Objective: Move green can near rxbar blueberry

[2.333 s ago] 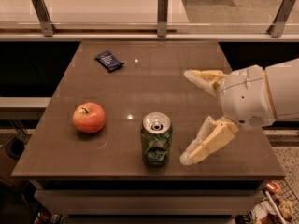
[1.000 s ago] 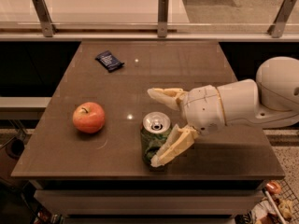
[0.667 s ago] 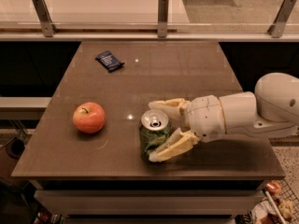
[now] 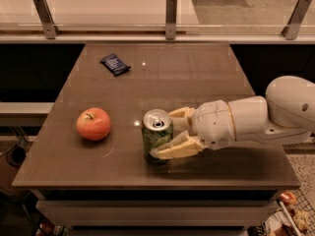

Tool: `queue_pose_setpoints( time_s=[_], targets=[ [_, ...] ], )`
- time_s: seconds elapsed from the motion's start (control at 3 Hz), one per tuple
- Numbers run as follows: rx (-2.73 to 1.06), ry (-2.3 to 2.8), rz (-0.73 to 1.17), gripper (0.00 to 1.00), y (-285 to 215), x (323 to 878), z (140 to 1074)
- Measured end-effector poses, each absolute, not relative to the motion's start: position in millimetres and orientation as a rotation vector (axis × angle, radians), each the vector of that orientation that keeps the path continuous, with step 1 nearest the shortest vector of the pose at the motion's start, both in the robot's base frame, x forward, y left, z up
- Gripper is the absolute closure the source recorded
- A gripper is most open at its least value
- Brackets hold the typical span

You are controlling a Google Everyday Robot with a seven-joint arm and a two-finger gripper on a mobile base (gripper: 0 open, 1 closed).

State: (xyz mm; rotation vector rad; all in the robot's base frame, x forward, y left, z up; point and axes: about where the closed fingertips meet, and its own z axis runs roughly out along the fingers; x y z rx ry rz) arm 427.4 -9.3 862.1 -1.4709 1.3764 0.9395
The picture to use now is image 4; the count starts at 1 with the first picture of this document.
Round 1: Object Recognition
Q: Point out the middle metal railing bracket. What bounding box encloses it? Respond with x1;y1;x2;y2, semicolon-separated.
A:
165;0;177;40

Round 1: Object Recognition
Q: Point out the black round stool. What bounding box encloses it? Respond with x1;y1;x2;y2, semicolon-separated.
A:
6;146;26;168

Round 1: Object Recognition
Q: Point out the dark blue rxbar wrapper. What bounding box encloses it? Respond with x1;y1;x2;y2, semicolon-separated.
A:
100;53;130;77

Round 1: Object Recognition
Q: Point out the red apple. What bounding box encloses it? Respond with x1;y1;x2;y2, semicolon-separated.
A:
76;108;111;141

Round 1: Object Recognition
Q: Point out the metal railing bracket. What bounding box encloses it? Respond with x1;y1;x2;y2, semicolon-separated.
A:
32;0;59;39
282;0;312;40
165;0;177;40

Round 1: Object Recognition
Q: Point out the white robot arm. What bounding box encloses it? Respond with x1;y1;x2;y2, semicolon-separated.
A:
150;76;315;159

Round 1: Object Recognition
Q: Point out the left metal railing bracket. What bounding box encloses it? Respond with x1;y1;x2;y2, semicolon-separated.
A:
32;0;59;39

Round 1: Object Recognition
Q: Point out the green soda can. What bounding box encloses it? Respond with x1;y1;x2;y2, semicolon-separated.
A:
142;109;173;165

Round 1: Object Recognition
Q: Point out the wire basket with snacks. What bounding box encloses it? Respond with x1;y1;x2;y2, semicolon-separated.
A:
262;190;315;236

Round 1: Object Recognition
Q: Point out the right metal railing bracket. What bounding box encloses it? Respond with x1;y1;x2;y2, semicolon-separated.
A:
282;0;312;40

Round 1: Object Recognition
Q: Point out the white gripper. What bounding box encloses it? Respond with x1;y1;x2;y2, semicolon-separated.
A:
150;100;235;159

